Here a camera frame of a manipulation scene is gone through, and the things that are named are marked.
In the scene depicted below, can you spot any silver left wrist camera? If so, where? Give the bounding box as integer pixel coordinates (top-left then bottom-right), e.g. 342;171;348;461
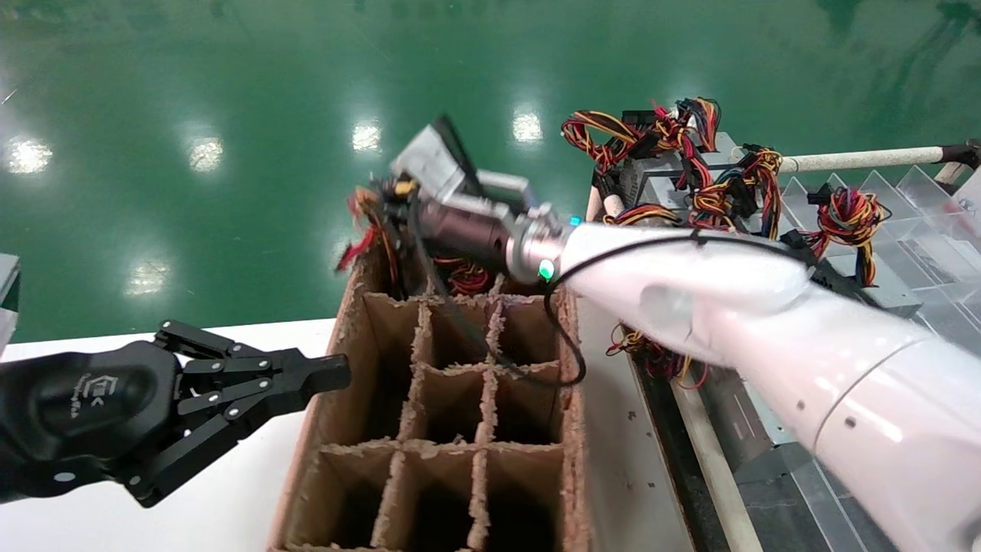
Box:
0;253;21;355

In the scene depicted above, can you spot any brown cardboard box with dividers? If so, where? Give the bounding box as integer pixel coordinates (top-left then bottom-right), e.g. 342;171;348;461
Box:
267;230;595;552

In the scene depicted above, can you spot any black rack rail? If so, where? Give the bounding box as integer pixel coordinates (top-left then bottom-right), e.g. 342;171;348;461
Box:
628;356;729;552

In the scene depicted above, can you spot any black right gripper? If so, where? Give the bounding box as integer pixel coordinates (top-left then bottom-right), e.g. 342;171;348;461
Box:
420;199;510;267

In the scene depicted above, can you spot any black pipe joint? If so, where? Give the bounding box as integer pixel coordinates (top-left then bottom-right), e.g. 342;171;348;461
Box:
941;140;981;171

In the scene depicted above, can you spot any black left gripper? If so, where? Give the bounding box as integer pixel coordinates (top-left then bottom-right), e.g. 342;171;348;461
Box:
0;320;352;508

